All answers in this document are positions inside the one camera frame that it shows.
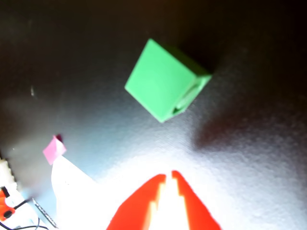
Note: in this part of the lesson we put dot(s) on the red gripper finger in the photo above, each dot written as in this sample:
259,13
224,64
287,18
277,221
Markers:
134,210
196,215

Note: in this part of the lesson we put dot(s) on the green cube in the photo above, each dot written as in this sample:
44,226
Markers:
160,81

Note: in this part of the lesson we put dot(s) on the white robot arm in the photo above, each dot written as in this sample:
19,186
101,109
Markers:
4,171

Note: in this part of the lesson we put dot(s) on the white numbered grid paper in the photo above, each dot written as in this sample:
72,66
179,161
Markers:
72,191

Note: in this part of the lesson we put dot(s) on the black perforated metal strip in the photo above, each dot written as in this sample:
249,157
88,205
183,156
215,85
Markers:
44,213

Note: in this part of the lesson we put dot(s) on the orange table clamp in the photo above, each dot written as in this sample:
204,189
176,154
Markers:
3,203

